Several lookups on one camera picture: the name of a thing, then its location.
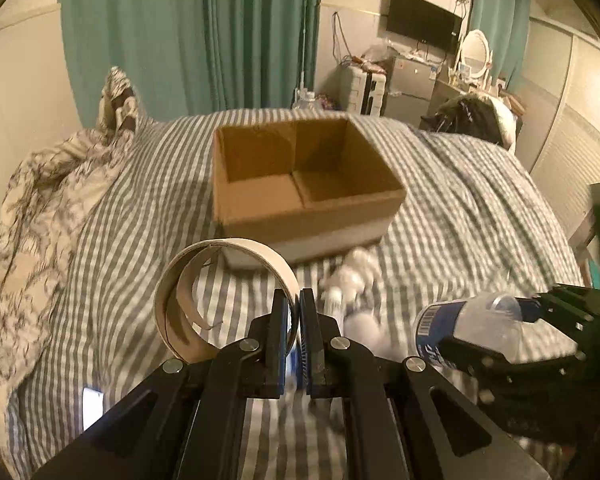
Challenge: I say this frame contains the large clear water jug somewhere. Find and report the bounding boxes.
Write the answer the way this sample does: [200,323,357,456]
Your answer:
[291,87,323,110]

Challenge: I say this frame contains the black and white jacket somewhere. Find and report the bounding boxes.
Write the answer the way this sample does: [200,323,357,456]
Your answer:
[422,93,517,152]

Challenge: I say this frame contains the white louvred wardrobe door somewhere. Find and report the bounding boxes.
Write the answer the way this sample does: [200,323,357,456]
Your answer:
[526,18,600,237]

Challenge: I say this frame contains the green curtain right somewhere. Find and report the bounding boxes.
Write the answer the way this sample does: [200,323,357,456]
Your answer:
[469,0,531,92]

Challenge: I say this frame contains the black wall television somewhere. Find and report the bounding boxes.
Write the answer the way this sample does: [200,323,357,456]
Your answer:
[386,0,462,53]

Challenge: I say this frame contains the patterned pillow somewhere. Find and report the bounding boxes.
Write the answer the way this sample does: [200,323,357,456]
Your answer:
[96,66,138,132]

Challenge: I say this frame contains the silver mini fridge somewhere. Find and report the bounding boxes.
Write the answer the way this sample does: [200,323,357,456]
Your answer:
[382,56,437,127]

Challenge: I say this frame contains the white oval vanity mirror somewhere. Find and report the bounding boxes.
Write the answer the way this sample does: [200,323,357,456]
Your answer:
[460,29,492,79]

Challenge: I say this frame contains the green curtain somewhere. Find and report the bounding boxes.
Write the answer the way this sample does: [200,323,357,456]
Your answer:
[469,0,531,92]
[59,0,320,125]

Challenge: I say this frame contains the white suitcase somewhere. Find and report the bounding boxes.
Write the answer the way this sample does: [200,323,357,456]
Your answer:
[339,65,387,116]

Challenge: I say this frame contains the clear plastic water bottle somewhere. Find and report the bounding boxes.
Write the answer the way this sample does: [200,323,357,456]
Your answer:
[414,292,540,368]

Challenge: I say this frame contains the floral patterned duvet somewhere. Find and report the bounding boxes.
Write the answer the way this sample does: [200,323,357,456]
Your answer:
[0,127,131,396]

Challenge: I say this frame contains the lit smartphone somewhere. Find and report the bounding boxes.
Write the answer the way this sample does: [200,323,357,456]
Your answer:
[82,387,104,430]

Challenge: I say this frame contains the green curtain left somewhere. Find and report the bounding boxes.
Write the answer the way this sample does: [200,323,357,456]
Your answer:
[59,0,320,125]

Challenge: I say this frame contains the white tape roll ring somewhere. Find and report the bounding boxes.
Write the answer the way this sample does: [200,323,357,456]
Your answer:
[152,237,300,364]

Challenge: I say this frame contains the grey checked bed sheet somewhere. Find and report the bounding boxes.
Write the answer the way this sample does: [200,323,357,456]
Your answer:
[2,107,586,480]

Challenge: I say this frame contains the brown cardboard box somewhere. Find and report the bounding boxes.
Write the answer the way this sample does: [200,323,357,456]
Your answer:
[212,116,406,263]

